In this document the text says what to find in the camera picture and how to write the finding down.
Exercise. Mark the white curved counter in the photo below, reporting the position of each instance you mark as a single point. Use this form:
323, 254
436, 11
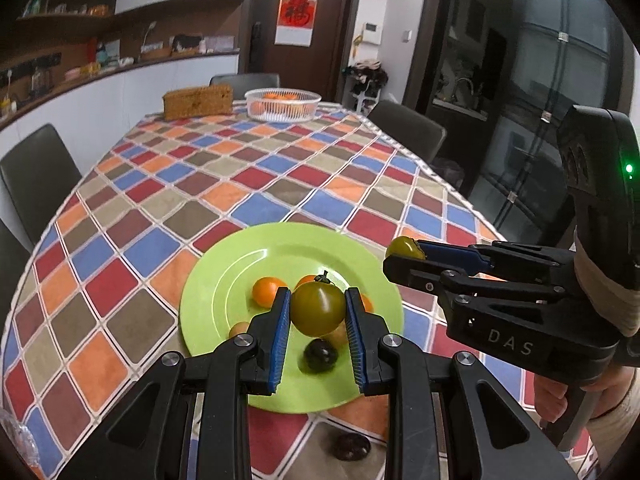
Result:
125, 90

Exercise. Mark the kitchen faucet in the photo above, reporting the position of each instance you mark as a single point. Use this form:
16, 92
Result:
465, 87

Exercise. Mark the wooden wall shelf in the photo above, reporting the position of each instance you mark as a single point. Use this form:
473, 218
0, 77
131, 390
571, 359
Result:
65, 14

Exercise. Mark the dark grey chair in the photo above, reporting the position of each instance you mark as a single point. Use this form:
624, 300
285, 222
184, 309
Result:
7, 270
35, 175
407, 127
245, 79

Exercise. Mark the person's right hand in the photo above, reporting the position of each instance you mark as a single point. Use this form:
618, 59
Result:
550, 400

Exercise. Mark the white intercom panel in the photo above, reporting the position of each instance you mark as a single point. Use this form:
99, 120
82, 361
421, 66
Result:
371, 34

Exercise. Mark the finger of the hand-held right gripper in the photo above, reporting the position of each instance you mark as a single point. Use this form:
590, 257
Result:
455, 256
415, 272

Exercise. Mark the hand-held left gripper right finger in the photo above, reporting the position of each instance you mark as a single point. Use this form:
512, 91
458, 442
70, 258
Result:
356, 340

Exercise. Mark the woven counter basket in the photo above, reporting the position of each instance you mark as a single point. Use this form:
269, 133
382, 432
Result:
155, 50

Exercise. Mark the dark purple tomato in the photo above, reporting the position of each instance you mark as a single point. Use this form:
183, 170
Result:
320, 355
351, 446

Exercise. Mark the green tomato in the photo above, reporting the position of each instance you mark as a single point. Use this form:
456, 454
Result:
317, 307
405, 248

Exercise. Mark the colourful checked tablecloth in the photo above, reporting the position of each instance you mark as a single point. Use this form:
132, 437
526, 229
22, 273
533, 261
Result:
200, 180

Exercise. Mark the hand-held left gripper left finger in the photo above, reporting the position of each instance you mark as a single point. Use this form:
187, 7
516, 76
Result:
280, 340

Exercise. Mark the orange mandarin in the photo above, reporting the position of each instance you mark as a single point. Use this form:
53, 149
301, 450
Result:
367, 302
306, 281
265, 291

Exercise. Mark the pile of bags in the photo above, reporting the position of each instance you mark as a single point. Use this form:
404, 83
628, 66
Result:
367, 77

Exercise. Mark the green plate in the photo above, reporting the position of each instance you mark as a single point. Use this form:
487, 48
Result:
225, 280

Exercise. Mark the red and white wall calendar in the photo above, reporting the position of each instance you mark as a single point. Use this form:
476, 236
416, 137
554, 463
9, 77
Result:
295, 12

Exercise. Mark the dark brown door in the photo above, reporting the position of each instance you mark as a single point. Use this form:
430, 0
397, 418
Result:
330, 35

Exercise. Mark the white plastic basket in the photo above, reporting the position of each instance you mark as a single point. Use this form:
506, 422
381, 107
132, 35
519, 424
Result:
300, 110

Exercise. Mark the pile of oranges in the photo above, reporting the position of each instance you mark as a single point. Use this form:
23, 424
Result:
277, 97

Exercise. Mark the glass sliding door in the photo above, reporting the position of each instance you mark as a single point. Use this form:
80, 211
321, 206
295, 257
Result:
545, 85

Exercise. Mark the woven brown box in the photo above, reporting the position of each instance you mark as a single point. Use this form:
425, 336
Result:
198, 101

